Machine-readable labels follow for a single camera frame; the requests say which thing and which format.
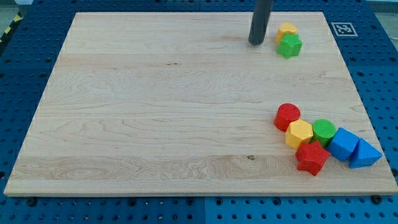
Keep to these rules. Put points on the green star block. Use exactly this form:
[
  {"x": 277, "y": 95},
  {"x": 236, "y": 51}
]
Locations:
[{"x": 290, "y": 46}]

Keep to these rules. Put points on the light wooden board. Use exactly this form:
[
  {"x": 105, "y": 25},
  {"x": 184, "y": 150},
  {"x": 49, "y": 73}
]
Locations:
[{"x": 154, "y": 104}]

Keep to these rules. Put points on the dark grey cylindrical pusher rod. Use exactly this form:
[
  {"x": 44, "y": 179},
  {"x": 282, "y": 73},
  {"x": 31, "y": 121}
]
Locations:
[{"x": 260, "y": 19}]

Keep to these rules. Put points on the blue cube block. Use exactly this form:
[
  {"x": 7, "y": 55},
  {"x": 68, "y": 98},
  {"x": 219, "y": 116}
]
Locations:
[{"x": 343, "y": 144}]

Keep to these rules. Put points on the red star block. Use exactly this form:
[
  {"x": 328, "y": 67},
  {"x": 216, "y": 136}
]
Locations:
[{"x": 311, "y": 157}]

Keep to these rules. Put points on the green cylinder block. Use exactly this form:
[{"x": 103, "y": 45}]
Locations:
[{"x": 323, "y": 131}]

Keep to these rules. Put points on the yellow black hazard tape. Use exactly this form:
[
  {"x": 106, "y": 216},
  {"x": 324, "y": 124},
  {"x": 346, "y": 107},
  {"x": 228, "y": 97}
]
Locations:
[{"x": 11, "y": 29}]

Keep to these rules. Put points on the white fiducial marker tag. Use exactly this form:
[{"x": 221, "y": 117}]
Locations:
[{"x": 344, "y": 29}]

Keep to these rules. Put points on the red cylinder block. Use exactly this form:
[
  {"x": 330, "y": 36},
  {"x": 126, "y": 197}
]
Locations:
[{"x": 286, "y": 114}]

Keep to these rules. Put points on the blue triangle block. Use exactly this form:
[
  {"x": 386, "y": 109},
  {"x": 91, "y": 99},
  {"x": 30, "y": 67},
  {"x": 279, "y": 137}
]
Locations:
[{"x": 364, "y": 155}]

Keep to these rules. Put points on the yellow hexagon block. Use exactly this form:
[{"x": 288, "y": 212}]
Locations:
[{"x": 298, "y": 132}]

